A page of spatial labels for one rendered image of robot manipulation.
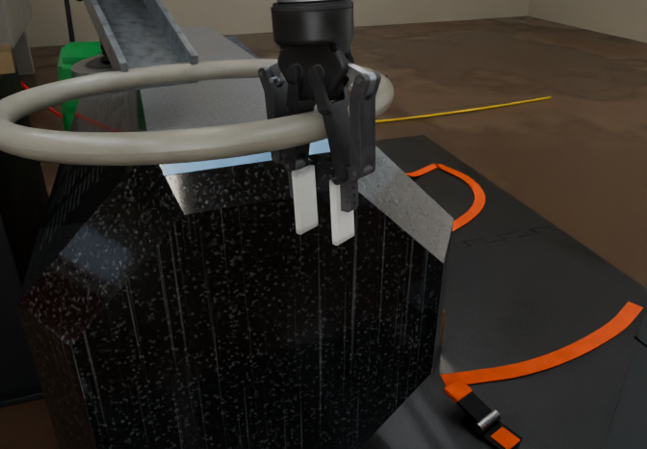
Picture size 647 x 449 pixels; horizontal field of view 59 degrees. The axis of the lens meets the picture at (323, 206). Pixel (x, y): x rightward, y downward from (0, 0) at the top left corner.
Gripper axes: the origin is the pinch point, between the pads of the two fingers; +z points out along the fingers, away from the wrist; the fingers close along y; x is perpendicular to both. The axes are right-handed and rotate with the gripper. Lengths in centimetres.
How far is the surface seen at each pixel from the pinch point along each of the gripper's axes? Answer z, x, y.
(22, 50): 17, -160, 434
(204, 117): -1.0, -19.1, 42.0
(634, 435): 64, -62, -24
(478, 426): 77, -59, 7
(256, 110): -0.9, -27.4, 37.8
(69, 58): 6, -90, 224
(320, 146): 3.4, -26.3, 22.5
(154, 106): -2, -17, 54
